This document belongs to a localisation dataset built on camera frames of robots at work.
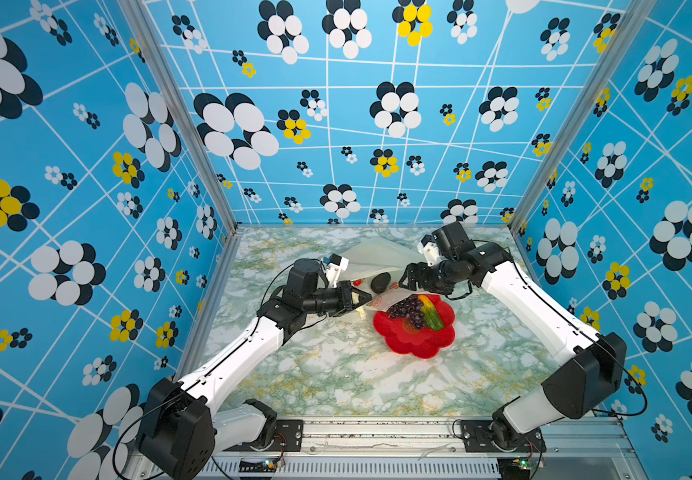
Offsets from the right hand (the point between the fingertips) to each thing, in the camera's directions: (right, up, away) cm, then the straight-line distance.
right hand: (414, 286), depth 79 cm
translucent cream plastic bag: (-8, +8, +12) cm, 17 cm away
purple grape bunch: (+1, -8, +12) cm, 15 cm away
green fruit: (+8, -10, +12) cm, 17 cm away
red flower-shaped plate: (-2, -17, +10) cm, 20 cm away
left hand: (-11, -2, -7) cm, 14 cm away
